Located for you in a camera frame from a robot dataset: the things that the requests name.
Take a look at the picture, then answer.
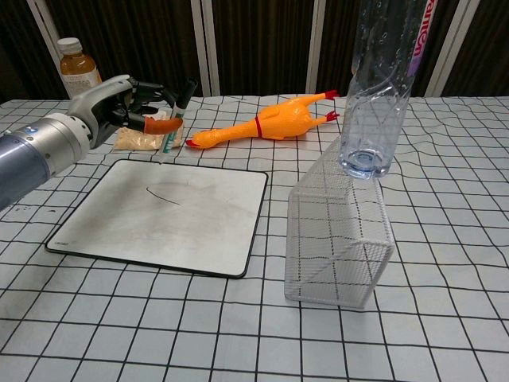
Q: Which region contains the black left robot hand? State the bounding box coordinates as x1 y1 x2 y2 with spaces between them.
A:
68 74 187 150

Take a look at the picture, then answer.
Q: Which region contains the green white whiteboard marker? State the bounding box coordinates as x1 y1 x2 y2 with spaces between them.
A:
157 78 199 165

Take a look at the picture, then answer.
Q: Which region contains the black-framed whiteboard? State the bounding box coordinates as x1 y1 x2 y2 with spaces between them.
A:
44 158 270 279

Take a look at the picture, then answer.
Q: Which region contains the orange juice bottle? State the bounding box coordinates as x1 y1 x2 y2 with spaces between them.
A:
57 37 103 99

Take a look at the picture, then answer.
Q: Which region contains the clear snack bag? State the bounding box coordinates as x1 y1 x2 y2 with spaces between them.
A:
113 107 187 151

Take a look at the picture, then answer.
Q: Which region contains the dark brown curtain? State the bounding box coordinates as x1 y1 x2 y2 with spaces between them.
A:
0 0 509 100

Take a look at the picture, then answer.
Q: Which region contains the yellow rubber chicken toy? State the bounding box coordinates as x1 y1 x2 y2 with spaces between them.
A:
185 89 342 151

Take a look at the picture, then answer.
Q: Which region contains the white black checkered tablecloth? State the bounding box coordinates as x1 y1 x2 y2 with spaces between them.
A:
0 95 509 382

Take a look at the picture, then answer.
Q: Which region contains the clear plastic water bottle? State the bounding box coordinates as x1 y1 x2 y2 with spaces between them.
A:
336 0 438 181

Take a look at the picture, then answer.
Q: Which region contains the white screen frame post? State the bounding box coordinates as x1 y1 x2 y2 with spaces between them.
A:
25 0 72 99
305 0 328 97
189 0 221 97
425 0 481 98

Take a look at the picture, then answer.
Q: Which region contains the white wire mesh basket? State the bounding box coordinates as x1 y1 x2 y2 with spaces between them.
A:
283 134 396 310

